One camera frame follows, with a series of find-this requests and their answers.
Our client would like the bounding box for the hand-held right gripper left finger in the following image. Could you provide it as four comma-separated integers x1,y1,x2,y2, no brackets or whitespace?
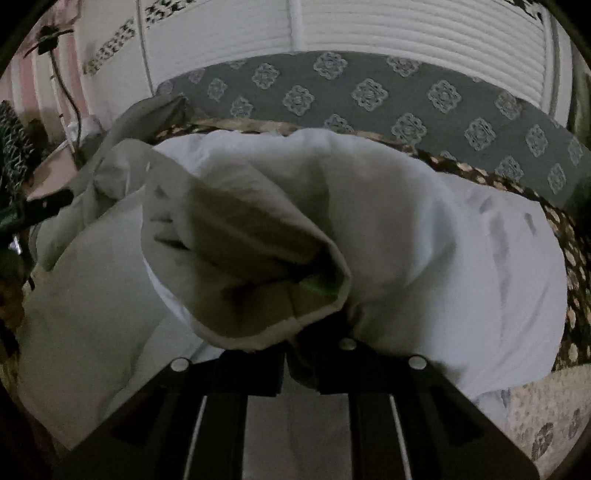
53,344,285,480

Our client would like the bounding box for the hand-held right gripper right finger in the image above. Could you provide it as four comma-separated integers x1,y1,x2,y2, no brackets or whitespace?
287,338,540,480

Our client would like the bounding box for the white padded garment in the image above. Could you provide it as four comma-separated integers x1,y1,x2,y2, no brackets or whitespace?
18,127,570,453

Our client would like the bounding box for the dark floral blanket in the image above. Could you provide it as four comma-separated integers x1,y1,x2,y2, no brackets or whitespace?
152,116,591,372

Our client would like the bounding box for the grey cloth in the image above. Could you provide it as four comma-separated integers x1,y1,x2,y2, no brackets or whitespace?
34,95,198,273

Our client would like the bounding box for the pink box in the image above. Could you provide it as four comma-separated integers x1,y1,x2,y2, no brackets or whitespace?
25,148,88,199

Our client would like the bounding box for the black white patterned cloth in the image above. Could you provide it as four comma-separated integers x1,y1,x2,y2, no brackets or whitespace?
0,100,35,204

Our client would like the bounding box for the white louvred wardrobe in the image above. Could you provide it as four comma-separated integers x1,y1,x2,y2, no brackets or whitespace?
74,0,573,116

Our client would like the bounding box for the pink curtain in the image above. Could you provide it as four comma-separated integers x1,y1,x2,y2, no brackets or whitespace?
0,9,86,139

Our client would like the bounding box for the black camera tripod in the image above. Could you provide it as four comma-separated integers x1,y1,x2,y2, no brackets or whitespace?
23,25,88,167

